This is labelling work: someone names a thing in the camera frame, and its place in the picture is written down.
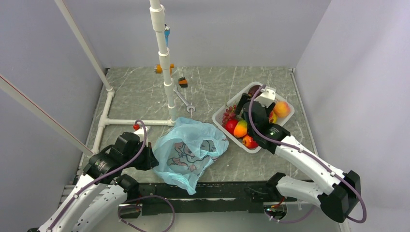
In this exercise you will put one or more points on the yellow fake banana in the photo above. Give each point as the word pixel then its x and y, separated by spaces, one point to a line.
pixel 273 117

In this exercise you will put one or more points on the red yellow fake apple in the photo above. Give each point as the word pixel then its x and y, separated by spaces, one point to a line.
pixel 249 142

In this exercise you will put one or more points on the orange black small brush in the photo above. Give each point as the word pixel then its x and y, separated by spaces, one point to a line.
pixel 183 82

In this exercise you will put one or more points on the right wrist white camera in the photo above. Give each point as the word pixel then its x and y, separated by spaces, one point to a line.
pixel 266 97

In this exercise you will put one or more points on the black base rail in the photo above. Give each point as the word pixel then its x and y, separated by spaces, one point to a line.
pixel 161 198

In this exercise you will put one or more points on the silver wrench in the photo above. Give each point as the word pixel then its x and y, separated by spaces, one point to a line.
pixel 189 107

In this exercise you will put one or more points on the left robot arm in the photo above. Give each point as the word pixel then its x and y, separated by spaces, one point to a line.
pixel 103 187

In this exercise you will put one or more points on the wrist white camera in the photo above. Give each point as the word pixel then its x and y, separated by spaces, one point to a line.
pixel 266 97
pixel 139 131

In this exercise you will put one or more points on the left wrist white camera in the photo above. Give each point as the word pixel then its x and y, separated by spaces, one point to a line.
pixel 139 131

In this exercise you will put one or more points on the white pvc pipe frame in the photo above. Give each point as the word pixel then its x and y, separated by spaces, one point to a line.
pixel 157 13

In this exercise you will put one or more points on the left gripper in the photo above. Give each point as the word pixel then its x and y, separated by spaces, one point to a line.
pixel 150 161

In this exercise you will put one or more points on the orange fake fruit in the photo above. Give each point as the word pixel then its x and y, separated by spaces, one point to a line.
pixel 240 129

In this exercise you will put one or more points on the blue handled tool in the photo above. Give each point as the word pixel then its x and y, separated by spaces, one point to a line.
pixel 166 33

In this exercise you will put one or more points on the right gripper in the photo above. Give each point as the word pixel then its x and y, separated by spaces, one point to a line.
pixel 244 97

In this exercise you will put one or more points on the light red fake grapes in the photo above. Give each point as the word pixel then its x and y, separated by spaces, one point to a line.
pixel 228 114

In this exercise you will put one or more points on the fake peach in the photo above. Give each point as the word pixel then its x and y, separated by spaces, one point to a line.
pixel 282 109

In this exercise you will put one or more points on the dark brown fake fruit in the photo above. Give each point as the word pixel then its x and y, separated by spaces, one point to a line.
pixel 253 89

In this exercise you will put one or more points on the light blue plastic bag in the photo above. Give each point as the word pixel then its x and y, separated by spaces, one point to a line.
pixel 186 151

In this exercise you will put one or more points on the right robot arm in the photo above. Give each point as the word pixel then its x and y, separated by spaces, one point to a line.
pixel 335 192

